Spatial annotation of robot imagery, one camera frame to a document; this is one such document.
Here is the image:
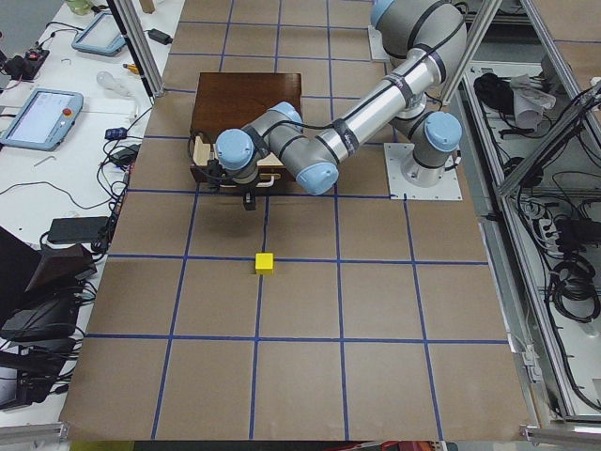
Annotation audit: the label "far teach pendant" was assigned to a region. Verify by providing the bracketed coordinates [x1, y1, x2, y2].
[71, 11, 126, 56]

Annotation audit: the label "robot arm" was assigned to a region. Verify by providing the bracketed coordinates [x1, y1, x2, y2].
[208, 1, 467, 210]

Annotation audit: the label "aluminium frame post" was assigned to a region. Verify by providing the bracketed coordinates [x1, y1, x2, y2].
[107, 0, 164, 99]

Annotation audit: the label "yellow block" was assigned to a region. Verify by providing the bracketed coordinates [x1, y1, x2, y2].
[254, 253, 275, 275]

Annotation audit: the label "black laptop power brick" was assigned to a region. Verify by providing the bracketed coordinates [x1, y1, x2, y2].
[47, 216, 109, 244]

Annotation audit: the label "dark wooden drawer cabinet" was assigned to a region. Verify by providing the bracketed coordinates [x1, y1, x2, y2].
[190, 72, 301, 142]

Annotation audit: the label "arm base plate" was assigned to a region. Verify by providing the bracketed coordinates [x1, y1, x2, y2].
[384, 143, 463, 201]

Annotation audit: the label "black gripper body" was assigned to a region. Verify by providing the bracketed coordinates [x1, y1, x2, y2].
[205, 159, 258, 193]

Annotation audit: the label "near teach pendant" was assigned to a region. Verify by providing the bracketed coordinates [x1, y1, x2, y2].
[1, 88, 84, 151]

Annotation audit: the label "light wood drawer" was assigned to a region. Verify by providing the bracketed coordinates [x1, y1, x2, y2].
[188, 129, 295, 190]

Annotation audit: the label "black power adapter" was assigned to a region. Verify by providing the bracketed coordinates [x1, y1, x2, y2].
[146, 28, 173, 45]

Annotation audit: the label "teach pendant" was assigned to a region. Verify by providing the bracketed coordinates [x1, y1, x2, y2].
[71, 11, 126, 56]
[1, 88, 84, 151]

